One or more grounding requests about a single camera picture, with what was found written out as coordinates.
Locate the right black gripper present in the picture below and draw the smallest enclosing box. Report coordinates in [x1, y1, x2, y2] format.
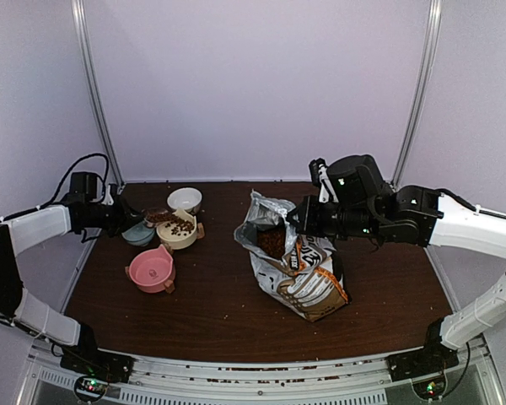
[288, 194, 382, 239]

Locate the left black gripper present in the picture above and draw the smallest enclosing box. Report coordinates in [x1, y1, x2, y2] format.
[83, 194, 144, 237]

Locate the metal scoop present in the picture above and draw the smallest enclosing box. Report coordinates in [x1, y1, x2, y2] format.
[139, 208, 172, 228]

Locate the dog food bag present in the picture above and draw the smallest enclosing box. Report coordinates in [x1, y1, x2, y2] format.
[234, 191, 352, 322]

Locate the cream pet bowl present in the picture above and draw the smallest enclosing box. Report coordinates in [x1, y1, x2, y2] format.
[156, 208, 205, 251]

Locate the pink pet bowl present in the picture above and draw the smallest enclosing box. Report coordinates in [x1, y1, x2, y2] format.
[125, 245, 176, 294]

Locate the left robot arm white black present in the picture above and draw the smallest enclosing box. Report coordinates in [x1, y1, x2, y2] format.
[0, 171, 143, 375]

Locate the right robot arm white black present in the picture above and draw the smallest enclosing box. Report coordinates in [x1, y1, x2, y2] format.
[286, 154, 506, 373]

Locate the teal ceramic bowl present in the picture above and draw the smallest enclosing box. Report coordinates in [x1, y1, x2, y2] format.
[121, 223, 155, 247]

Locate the white ceramic bowl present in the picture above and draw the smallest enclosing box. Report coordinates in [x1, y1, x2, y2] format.
[167, 187, 202, 215]

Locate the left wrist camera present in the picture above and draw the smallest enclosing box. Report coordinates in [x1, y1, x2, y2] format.
[101, 183, 122, 206]

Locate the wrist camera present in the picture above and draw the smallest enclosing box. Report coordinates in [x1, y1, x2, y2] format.
[309, 158, 334, 203]
[101, 183, 122, 206]

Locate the left aluminium frame post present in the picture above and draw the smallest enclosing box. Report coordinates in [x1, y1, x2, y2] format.
[71, 0, 126, 188]

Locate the aluminium frame post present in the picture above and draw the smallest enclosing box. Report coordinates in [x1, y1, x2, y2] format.
[71, 0, 126, 188]
[391, 0, 444, 189]

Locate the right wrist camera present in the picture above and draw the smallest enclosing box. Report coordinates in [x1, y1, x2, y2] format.
[309, 158, 334, 203]

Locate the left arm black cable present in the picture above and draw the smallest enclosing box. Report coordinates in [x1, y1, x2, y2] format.
[37, 153, 110, 212]

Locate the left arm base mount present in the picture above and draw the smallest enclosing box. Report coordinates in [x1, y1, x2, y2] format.
[60, 350, 134, 383]

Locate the front aluminium rail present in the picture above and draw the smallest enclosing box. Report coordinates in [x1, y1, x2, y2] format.
[14, 337, 506, 404]

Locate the right aluminium frame post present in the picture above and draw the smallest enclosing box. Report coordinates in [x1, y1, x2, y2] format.
[391, 0, 444, 189]

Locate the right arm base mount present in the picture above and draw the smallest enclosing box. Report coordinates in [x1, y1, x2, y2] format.
[386, 348, 459, 381]

